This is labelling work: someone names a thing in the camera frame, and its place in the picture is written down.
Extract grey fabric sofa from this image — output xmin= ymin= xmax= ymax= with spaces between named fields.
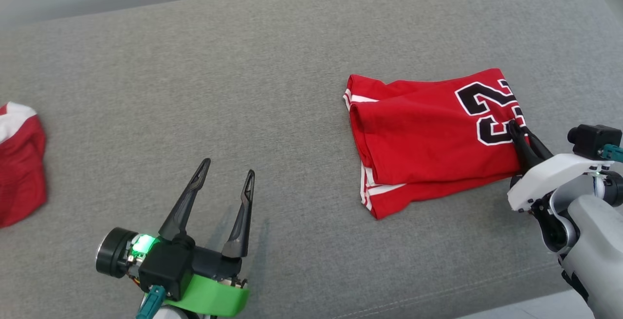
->
xmin=0 ymin=0 xmax=623 ymax=319

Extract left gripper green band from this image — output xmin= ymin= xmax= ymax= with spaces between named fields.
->
xmin=95 ymin=158 xmax=256 ymax=318

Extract red shorts with white band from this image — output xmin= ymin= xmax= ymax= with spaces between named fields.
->
xmin=0 ymin=101 xmax=48 ymax=229

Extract teal camera connector cable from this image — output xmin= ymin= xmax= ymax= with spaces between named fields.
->
xmin=135 ymin=285 xmax=166 ymax=319
xmin=602 ymin=144 xmax=623 ymax=163

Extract teal right camera connector cable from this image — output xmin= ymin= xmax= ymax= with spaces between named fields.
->
xmin=602 ymin=144 xmax=623 ymax=163

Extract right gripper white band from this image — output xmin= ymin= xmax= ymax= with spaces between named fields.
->
xmin=507 ymin=120 xmax=602 ymax=212

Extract teal left camera connector cable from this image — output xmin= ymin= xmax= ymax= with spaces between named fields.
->
xmin=135 ymin=285 xmax=166 ymax=319

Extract red number 23 basketball jersey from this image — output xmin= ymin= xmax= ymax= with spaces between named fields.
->
xmin=343 ymin=68 xmax=532 ymax=221

